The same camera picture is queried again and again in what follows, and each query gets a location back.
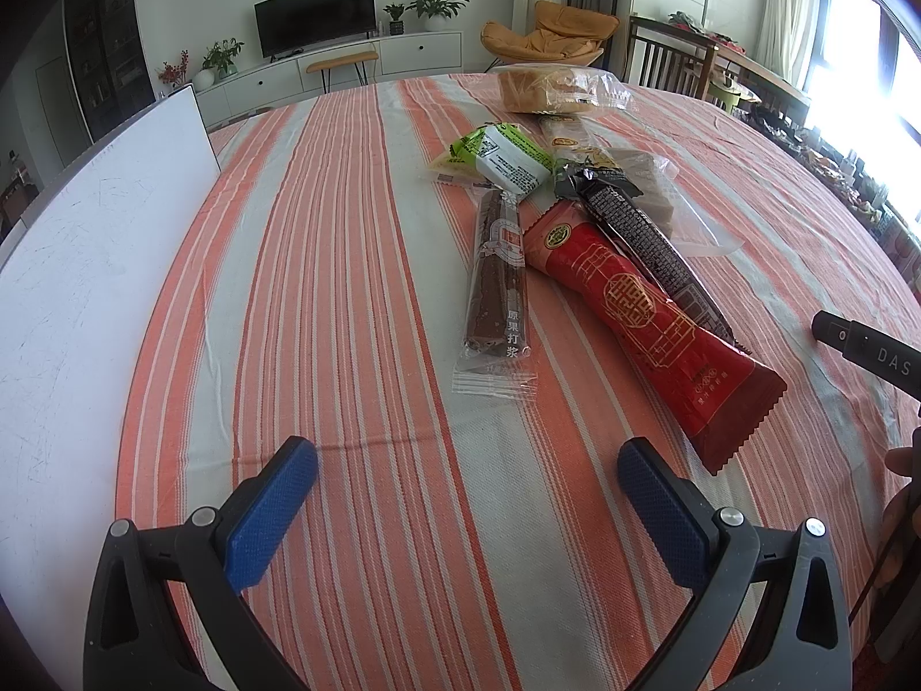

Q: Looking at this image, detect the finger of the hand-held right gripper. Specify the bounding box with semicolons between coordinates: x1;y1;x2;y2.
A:
812;309;857;359

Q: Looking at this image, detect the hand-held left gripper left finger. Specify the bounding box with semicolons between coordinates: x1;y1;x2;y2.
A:
82;435;321;691

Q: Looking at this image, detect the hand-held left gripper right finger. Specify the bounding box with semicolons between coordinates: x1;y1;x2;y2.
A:
617;435;854;691

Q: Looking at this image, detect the red snack packet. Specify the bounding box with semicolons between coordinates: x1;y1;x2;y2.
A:
523;200;787;476

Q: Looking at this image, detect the black snack packet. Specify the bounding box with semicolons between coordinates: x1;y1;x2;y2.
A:
554;162;755;359

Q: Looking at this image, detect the clear bag of brown cakes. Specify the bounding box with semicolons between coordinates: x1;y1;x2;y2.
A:
576;146;742;258

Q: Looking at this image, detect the brown stick snack clear wrapper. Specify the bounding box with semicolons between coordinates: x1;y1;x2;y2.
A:
452;191;539;398

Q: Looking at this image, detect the small beige snack packet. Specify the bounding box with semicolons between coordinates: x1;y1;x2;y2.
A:
538;115;595;155

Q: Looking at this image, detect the green snack packet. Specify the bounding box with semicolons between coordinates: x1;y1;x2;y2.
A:
429;122;555;199

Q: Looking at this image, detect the bagged bread loaf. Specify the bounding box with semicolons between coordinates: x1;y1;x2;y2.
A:
498;64;638;116

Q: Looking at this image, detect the person's right hand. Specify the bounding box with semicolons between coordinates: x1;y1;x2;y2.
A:
881;446;921;591

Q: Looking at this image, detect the row of assorted sideboard clutter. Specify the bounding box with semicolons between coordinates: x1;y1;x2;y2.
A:
734;86;921;260

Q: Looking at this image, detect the orange striped tablecloth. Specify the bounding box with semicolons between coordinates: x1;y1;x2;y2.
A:
115;72;921;691

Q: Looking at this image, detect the window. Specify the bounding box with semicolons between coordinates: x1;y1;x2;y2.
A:
802;0;921;224

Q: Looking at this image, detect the wooden dining table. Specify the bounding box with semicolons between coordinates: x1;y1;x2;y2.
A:
709;43;814;116

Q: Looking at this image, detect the white board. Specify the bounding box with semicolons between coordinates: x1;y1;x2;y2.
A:
0;84;222;663

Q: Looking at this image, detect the dark wooden dining chair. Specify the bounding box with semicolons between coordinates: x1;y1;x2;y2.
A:
627;14;721;98

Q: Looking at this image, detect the white curtain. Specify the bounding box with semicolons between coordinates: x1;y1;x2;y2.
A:
755;0;821;80

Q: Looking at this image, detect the orange lounge chair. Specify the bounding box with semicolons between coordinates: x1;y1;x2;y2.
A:
481;0;621;73

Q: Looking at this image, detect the red flower arrangement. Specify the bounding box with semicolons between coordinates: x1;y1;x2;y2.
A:
157;50;192;96

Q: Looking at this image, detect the potted plant white round vase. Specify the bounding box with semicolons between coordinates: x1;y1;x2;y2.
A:
193;37;244;91

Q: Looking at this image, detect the wooden stool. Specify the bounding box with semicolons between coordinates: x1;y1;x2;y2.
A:
306;49;380;94

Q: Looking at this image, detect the white television cabinet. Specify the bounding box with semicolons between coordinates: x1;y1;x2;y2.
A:
194;30;463;131

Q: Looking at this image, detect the black television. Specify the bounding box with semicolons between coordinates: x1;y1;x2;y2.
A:
254;0;379;60

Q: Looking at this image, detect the dark display cabinet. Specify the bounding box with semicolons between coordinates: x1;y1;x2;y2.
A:
61;0;155;145

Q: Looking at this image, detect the large leafy potted plant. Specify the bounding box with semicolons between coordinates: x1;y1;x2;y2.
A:
404;0;470;33

